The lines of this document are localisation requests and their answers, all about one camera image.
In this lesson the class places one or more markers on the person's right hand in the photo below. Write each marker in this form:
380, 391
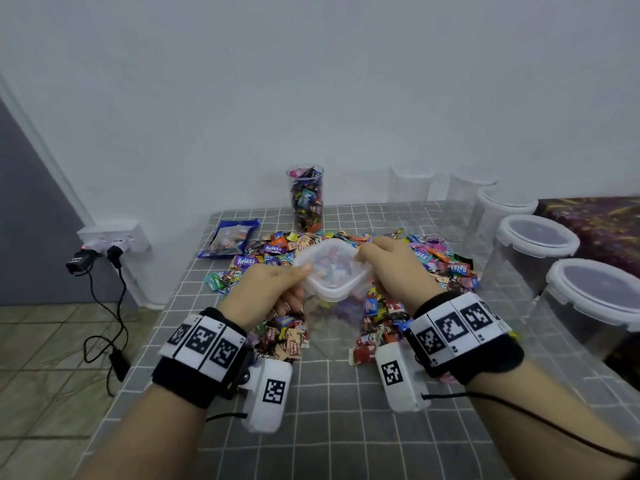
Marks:
405, 275

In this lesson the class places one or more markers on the person's left hand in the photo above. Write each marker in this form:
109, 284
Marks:
262, 293

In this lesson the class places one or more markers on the pile of colourful candies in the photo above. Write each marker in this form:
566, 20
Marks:
275, 250

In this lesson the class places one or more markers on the small transparent plastic jar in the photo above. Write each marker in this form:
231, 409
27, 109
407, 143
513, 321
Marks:
412, 185
335, 330
472, 193

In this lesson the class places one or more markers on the tall transparent plastic jar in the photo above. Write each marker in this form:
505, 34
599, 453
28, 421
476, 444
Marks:
306, 200

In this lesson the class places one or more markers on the person's right forearm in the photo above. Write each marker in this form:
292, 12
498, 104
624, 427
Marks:
555, 420

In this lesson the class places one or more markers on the person's left forearm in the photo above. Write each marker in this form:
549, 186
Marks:
150, 440

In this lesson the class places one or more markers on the blue snack packet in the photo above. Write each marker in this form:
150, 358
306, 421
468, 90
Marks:
230, 238

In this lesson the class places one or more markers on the black marker-tagged right wristband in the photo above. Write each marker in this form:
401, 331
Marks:
460, 333

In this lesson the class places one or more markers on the black marker-tagged wristband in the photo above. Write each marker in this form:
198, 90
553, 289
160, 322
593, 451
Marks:
460, 333
200, 355

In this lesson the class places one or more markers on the black marker-tagged left wristband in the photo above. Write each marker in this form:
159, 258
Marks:
200, 355

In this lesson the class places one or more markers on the black power plug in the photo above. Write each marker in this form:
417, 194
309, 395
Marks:
78, 263

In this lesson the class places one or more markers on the dark patterned cloth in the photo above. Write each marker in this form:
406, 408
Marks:
600, 223

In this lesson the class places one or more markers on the grey door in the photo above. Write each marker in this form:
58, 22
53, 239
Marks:
30, 225

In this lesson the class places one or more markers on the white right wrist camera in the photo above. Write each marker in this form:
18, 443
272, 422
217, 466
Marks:
398, 375

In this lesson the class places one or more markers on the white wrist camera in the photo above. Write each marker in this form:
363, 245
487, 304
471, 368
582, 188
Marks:
398, 375
270, 393

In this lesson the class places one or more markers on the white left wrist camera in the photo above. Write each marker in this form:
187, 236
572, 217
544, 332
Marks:
270, 393

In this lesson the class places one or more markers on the white wall socket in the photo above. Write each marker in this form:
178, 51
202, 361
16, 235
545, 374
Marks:
115, 236

